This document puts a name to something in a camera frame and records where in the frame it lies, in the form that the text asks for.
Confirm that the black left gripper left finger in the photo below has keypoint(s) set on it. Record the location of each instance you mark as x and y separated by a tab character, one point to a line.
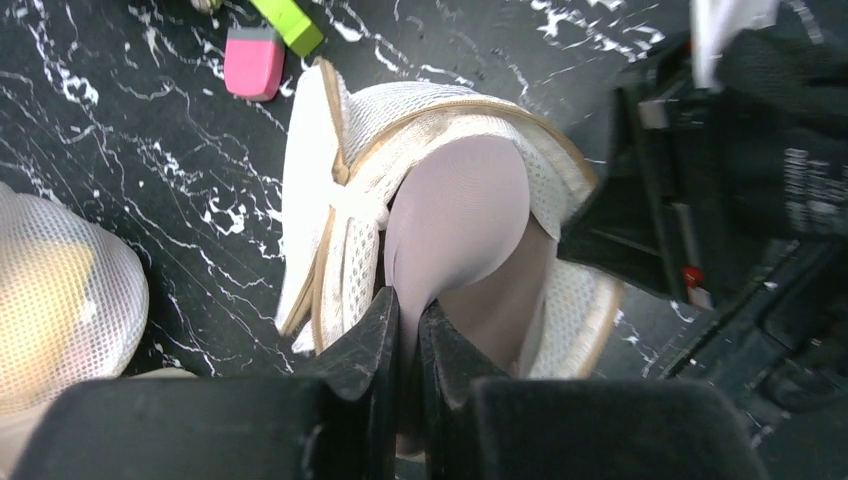
334	418

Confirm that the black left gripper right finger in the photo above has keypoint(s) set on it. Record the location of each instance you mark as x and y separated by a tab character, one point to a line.
483	424

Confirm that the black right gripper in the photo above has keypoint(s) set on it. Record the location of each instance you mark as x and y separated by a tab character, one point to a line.
699	181

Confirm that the beige mauve bra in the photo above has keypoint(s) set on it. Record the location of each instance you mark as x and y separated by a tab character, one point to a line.
461	233

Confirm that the beige-trimmed white mesh laundry bag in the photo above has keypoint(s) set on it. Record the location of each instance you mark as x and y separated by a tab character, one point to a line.
346	155

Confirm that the blue-trimmed white mesh laundry bag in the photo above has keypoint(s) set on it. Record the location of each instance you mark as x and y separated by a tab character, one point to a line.
74	301

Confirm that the cream plastic laundry basket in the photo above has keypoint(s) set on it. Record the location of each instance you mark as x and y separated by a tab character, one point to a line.
163	424

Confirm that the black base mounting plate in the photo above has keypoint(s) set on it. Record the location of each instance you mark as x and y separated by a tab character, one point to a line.
778	347

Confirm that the pink block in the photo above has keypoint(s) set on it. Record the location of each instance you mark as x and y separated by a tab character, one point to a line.
253	62

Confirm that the green block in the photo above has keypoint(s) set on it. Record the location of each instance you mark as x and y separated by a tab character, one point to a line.
298	31

